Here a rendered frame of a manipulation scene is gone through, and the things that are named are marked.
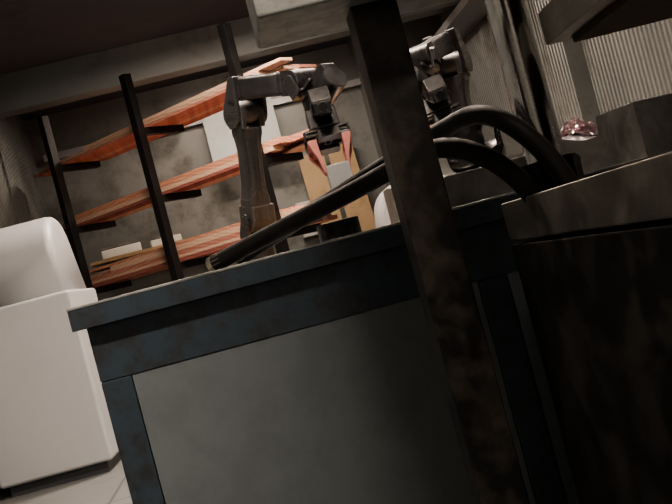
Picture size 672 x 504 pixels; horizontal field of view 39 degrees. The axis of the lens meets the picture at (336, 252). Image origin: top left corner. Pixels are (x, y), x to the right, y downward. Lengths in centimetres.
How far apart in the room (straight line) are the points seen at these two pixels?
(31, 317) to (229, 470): 361
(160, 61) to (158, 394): 624
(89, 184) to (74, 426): 460
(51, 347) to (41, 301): 24
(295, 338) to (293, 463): 20
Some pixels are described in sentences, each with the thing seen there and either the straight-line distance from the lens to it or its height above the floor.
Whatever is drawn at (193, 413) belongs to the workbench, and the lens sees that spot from 157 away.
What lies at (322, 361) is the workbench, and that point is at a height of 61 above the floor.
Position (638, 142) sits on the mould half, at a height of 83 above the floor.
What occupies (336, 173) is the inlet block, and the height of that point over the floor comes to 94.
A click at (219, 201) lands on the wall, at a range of 927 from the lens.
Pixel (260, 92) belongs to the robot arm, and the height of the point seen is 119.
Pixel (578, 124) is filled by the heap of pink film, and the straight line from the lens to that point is 209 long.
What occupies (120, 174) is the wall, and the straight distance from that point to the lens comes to 936.
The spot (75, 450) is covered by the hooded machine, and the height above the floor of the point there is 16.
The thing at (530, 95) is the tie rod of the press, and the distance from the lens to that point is 143.
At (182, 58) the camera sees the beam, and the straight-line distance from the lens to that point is 769.
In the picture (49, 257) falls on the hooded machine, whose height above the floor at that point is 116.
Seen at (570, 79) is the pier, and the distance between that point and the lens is 623.
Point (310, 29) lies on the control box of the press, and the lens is 128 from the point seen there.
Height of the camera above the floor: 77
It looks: level
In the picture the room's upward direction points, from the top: 15 degrees counter-clockwise
